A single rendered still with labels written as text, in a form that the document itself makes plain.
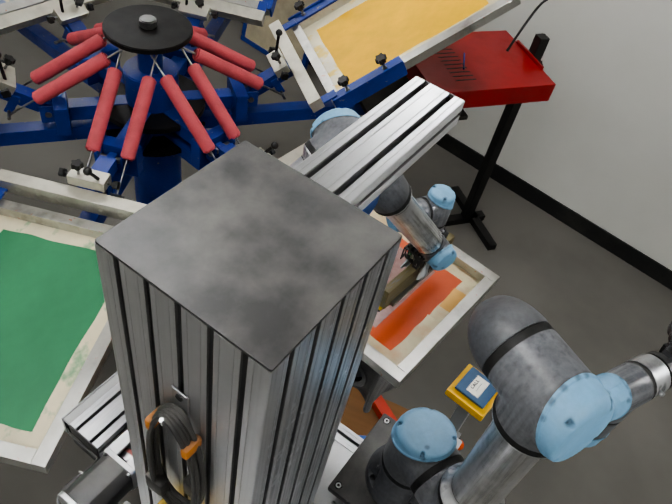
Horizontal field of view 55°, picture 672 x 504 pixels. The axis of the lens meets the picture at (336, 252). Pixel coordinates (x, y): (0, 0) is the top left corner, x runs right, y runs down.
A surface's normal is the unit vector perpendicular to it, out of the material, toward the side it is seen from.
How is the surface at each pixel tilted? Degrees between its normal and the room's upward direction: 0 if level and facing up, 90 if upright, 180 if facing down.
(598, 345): 0
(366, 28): 32
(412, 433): 7
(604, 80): 90
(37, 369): 0
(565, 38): 90
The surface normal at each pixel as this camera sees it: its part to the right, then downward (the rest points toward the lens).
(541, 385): -0.50, -0.28
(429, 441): 0.09, -0.75
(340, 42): -0.36, -0.48
